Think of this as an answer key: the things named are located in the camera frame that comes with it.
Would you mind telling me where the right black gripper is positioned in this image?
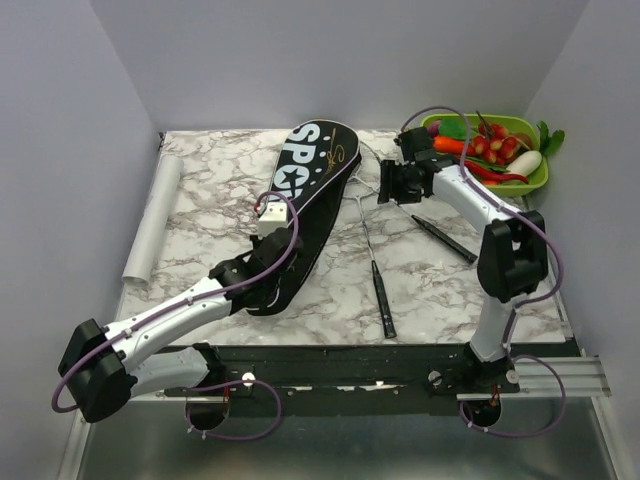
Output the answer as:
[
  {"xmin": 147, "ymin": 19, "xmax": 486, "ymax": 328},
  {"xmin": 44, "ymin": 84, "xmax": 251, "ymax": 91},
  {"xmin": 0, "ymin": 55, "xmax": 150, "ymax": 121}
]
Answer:
[{"xmin": 376, "ymin": 159, "xmax": 423, "ymax": 205}]

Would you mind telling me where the badminton racket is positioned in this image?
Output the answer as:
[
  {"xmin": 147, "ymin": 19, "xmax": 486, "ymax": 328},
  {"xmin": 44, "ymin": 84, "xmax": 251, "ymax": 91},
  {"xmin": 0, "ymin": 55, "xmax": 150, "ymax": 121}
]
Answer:
[
  {"xmin": 357, "ymin": 169, "xmax": 479, "ymax": 265},
  {"xmin": 344, "ymin": 160, "xmax": 397, "ymax": 340}
]

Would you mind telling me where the black sport racket bag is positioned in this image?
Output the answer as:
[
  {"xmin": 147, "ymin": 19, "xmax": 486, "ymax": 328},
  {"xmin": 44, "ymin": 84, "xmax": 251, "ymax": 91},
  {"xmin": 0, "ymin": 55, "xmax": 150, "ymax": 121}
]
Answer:
[{"xmin": 249, "ymin": 120, "xmax": 361, "ymax": 316}]

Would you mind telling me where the white shuttlecock tube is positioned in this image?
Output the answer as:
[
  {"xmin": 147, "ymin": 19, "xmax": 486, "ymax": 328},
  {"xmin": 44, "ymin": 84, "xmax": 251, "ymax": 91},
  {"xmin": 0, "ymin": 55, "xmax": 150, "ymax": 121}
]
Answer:
[{"xmin": 121, "ymin": 157, "xmax": 184, "ymax": 285}]

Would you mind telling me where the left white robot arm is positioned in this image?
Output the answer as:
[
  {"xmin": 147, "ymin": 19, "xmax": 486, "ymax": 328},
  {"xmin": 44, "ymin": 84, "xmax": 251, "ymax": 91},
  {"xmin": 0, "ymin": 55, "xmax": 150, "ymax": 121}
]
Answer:
[{"xmin": 51, "ymin": 227, "xmax": 301, "ymax": 423}]

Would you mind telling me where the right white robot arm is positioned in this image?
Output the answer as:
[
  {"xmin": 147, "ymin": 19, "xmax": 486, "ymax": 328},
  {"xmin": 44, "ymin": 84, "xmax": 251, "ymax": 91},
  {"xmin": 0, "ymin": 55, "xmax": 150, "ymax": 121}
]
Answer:
[{"xmin": 378, "ymin": 159, "xmax": 548, "ymax": 392}]

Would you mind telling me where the orange toy carrot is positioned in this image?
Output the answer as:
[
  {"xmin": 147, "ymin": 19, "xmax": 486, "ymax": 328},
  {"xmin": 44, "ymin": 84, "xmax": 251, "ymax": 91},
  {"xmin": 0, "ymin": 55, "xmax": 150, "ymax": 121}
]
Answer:
[{"xmin": 433, "ymin": 136, "xmax": 475, "ymax": 156}]

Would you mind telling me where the purple toy onion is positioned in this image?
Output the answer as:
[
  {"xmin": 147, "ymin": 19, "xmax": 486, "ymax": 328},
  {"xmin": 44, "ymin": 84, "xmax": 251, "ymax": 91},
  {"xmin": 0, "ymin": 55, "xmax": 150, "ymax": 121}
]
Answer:
[{"xmin": 427, "ymin": 120, "xmax": 441, "ymax": 138}]

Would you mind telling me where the red toy chili pepper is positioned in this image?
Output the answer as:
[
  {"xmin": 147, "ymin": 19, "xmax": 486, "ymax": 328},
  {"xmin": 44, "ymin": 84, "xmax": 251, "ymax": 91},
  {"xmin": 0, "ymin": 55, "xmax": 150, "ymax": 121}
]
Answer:
[{"xmin": 464, "ymin": 159, "xmax": 529, "ymax": 184}]

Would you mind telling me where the red toy cherry bunch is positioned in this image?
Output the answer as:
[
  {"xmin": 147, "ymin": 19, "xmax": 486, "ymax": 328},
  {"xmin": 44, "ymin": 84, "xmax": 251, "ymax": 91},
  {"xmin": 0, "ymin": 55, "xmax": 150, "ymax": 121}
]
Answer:
[{"xmin": 471, "ymin": 112, "xmax": 520, "ymax": 165}]

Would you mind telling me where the white toy radish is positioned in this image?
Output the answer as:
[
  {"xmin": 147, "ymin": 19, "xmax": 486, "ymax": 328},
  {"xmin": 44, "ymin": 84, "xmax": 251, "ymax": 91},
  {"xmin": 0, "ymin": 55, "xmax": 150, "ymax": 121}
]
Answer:
[{"xmin": 506, "ymin": 150, "xmax": 543, "ymax": 177}]

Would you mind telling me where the green plastic basket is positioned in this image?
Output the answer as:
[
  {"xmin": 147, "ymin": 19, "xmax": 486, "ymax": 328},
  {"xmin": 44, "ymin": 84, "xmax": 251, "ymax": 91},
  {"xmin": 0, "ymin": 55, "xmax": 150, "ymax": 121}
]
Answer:
[{"xmin": 422, "ymin": 112, "xmax": 564, "ymax": 198}]

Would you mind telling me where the green toy leaf outside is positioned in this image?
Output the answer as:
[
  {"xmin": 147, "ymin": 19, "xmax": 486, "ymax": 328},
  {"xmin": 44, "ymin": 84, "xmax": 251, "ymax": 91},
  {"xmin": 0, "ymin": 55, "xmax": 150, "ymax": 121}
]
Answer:
[{"xmin": 536, "ymin": 121, "xmax": 565, "ymax": 157}]

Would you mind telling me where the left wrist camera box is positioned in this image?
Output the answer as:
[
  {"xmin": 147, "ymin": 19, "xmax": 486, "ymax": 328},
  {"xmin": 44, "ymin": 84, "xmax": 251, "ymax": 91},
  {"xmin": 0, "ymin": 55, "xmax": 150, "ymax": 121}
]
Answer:
[{"xmin": 256, "ymin": 200, "xmax": 289, "ymax": 237}]

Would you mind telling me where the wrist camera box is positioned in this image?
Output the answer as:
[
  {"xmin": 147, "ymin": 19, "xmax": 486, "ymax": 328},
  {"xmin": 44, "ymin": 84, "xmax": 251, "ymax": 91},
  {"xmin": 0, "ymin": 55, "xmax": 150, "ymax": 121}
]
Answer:
[
  {"xmin": 395, "ymin": 127, "xmax": 435, "ymax": 163},
  {"xmin": 256, "ymin": 200, "xmax": 289, "ymax": 237}
]

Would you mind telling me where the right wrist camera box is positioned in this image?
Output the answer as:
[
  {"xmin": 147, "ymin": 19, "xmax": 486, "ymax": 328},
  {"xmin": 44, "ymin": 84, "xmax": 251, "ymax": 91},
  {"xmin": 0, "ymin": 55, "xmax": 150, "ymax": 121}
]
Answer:
[{"xmin": 395, "ymin": 127, "xmax": 435, "ymax": 163}]

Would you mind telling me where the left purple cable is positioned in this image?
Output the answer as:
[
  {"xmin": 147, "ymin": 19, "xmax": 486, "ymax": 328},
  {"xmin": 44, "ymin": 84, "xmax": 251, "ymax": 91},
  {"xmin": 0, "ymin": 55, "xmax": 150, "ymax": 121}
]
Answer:
[{"xmin": 51, "ymin": 192, "xmax": 300, "ymax": 441}]

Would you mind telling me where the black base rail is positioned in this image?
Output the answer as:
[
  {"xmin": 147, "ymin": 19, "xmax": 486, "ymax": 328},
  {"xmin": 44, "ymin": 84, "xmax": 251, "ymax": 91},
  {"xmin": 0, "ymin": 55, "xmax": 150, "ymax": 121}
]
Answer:
[{"xmin": 149, "ymin": 343, "xmax": 521, "ymax": 416}]

